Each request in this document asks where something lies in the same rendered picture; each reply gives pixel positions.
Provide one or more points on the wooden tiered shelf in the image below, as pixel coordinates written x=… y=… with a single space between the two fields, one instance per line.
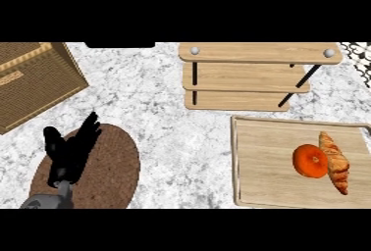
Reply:
x=241 y=76

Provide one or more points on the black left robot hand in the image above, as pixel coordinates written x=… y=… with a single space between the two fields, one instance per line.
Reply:
x=72 y=153

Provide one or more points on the wooden tray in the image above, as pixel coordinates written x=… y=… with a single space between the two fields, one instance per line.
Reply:
x=270 y=163

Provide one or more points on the orange squash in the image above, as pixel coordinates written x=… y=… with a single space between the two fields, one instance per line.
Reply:
x=310 y=161

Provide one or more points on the brown wicker basket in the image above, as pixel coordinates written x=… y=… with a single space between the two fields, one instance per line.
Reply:
x=34 y=81

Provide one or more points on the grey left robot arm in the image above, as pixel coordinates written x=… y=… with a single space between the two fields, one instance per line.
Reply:
x=47 y=200

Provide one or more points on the round brown woven placemat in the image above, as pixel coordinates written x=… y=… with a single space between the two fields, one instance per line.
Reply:
x=108 y=170

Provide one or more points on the golden brown croissant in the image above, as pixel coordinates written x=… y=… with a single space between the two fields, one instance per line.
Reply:
x=337 y=163

